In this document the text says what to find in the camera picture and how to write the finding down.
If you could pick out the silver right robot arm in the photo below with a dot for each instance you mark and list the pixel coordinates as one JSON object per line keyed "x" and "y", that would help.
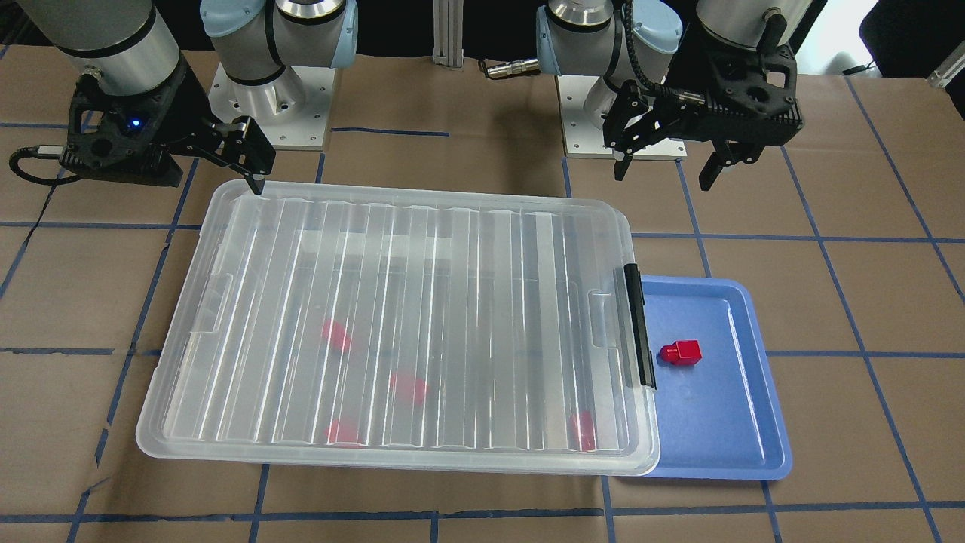
{"x": 130, "y": 43}

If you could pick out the red block in box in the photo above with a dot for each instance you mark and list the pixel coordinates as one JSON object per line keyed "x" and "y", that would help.
{"x": 582, "y": 431}
{"x": 343, "y": 434}
{"x": 409, "y": 388}
{"x": 336, "y": 336}

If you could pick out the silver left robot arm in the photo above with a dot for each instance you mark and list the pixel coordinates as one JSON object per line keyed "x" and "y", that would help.
{"x": 620, "y": 41}

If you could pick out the blue plastic tray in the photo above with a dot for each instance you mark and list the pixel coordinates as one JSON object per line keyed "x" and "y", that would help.
{"x": 721, "y": 418}

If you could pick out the clear plastic box lid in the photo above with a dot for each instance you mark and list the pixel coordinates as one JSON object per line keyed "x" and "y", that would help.
{"x": 512, "y": 308}

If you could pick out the red block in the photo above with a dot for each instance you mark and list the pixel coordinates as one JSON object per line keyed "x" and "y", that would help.
{"x": 682, "y": 353}
{"x": 582, "y": 431}
{"x": 343, "y": 434}
{"x": 409, "y": 388}
{"x": 336, "y": 336}

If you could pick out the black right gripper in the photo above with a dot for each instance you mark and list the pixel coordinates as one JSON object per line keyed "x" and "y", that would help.
{"x": 186, "y": 113}

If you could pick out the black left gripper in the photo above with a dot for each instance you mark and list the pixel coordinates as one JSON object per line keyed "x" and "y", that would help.
{"x": 687, "y": 75}

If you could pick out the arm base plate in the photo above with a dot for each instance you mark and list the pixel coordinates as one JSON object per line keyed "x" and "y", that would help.
{"x": 583, "y": 102}
{"x": 293, "y": 111}

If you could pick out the aluminium frame post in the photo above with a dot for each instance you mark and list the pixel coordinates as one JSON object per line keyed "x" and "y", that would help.
{"x": 447, "y": 34}

